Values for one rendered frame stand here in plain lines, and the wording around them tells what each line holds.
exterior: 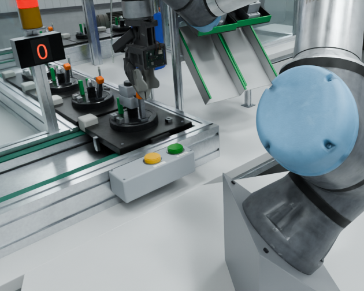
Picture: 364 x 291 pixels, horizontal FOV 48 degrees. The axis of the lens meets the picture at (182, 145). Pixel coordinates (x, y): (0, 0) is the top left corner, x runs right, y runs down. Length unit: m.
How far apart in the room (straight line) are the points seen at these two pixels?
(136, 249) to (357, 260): 0.44
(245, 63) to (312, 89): 0.92
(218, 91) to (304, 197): 0.71
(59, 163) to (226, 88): 0.55
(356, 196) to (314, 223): 0.07
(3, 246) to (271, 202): 0.58
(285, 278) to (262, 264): 0.04
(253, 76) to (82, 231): 0.75
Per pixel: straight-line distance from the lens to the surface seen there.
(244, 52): 1.41
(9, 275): 0.91
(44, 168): 1.14
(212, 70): 1.30
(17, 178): 1.13
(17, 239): 0.96
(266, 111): 0.50
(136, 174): 0.93
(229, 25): 1.22
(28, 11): 1.11
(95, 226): 0.97
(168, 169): 0.98
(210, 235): 0.90
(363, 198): 0.62
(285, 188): 0.62
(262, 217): 0.61
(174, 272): 0.82
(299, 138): 0.47
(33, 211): 0.94
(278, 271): 0.58
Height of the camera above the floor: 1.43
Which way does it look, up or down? 26 degrees down
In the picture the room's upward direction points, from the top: 4 degrees counter-clockwise
